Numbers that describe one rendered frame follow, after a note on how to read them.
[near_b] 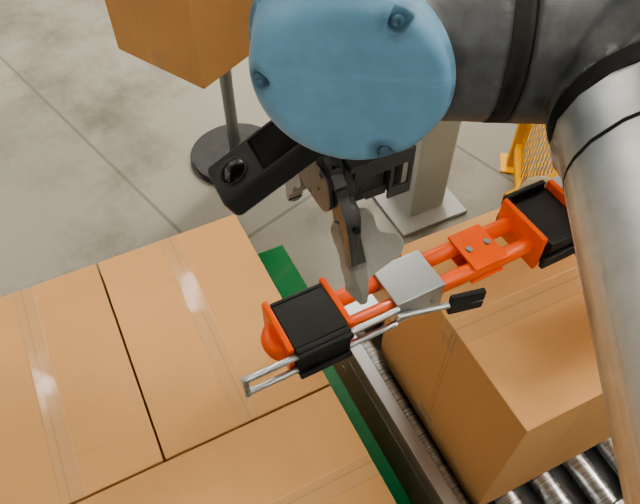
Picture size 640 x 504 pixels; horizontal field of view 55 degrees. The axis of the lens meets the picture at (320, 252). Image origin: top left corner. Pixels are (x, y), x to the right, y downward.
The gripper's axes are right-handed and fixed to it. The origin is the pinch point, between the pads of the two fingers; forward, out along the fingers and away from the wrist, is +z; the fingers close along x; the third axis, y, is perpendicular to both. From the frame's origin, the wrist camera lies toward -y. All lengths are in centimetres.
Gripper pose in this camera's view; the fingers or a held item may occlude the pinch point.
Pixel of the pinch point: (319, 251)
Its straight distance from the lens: 61.2
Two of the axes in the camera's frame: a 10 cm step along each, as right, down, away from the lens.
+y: 8.9, -3.5, 2.8
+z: 0.0, 6.3, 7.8
